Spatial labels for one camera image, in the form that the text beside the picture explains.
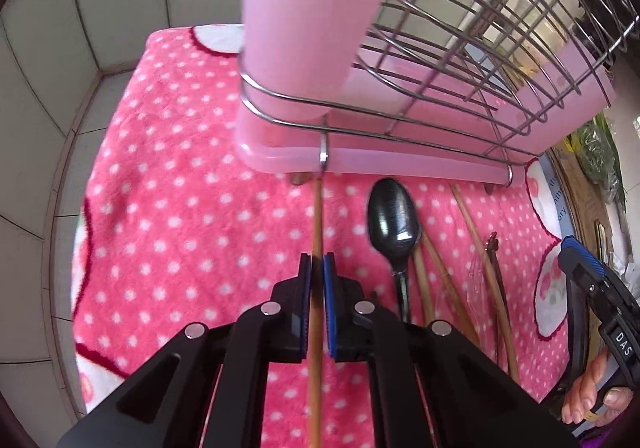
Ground brown wooden chopstick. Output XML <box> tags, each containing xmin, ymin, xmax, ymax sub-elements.
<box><xmin>449</xmin><ymin>183</ymin><xmax>520</xmax><ymax>383</ymax></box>
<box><xmin>412</xmin><ymin>245</ymin><xmax>435</xmax><ymax>325</ymax></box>
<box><xmin>422</xmin><ymin>229</ymin><xmax>480</xmax><ymax>347</ymax></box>

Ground black plastic spoon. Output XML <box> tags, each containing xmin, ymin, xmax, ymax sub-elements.
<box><xmin>367</xmin><ymin>177</ymin><xmax>421</xmax><ymax>322</ymax></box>

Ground dark red-brown chopstick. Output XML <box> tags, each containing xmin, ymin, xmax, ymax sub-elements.
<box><xmin>485</xmin><ymin>231</ymin><xmax>509</xmax><ymax>367</ymax></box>

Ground right hand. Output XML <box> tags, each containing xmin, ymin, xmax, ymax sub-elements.
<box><xmin>561</xmin><ymin>350</ymin><xmax>634</xmax><ymax>426</ymax></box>

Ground pink polka dot towel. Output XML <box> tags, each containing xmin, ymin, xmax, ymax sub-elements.
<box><xmin>72</xmin><ymin>28</ymin><xmax>568</xmax><ymax>408</ymax></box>

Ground green vegetables in bag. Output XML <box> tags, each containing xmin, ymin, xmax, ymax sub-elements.
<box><xmin>564</xmin><ymin>112</ymin><xmax>626</xmax><ymax>209</ymax></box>

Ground pink utensil drainer tray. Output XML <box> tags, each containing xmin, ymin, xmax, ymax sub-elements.
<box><xmin>233</xmin><ymin>0</ymin><xmax>618</xmax><ymax>188</ymax></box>

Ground metal wire rack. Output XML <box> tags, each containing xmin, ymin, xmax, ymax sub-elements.
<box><xmin>238</xmin><ymin>0</ymin><xmax>640</xmax><ymax>189</ymax></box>

